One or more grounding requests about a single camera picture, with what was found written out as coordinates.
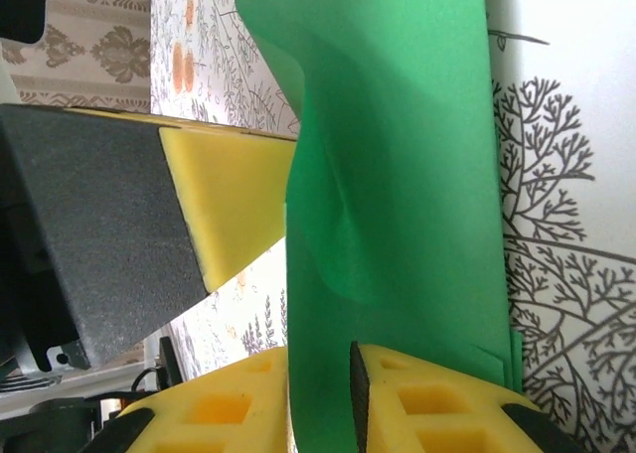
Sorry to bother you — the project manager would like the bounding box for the floral patterned table cover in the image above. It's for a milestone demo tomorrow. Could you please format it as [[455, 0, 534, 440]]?
[[148, 0, 636, 453]]

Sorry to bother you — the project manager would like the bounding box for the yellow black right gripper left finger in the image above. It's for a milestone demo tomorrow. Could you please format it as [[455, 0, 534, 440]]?
[[93, 346, 299, 453]]

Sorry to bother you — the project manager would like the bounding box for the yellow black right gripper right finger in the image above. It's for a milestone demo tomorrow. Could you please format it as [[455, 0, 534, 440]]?
[[350, 341, 587, 453]]

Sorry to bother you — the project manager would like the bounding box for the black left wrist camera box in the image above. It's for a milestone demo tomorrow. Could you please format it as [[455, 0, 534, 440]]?
[[0, 0, 49, 45]]

